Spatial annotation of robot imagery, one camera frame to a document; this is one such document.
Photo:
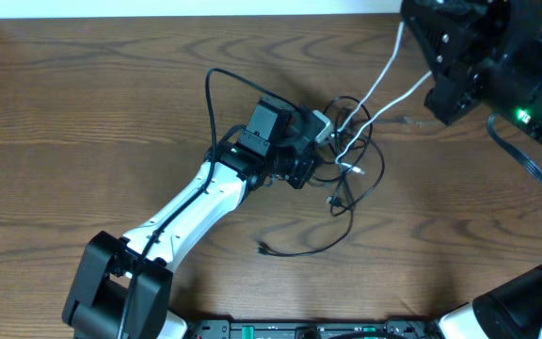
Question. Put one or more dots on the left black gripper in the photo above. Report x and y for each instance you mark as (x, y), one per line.
(308, 166)

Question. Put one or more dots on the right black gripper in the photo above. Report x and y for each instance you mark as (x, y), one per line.
(463, 68)

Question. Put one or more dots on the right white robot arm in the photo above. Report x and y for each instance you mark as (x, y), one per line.
(488, 53)

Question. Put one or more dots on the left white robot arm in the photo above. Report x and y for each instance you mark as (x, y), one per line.
(122, 286)

